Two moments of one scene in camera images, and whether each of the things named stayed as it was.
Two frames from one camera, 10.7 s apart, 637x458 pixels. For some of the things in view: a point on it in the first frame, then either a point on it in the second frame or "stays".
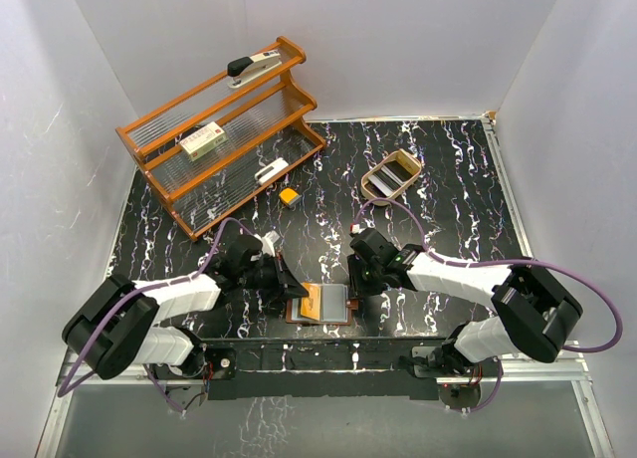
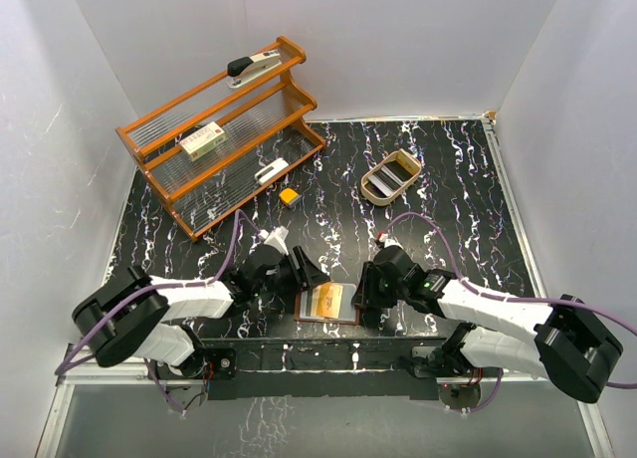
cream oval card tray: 388,176 stays
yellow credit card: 311,306 → 328,300
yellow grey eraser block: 289,196 stays
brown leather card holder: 335,307 stays
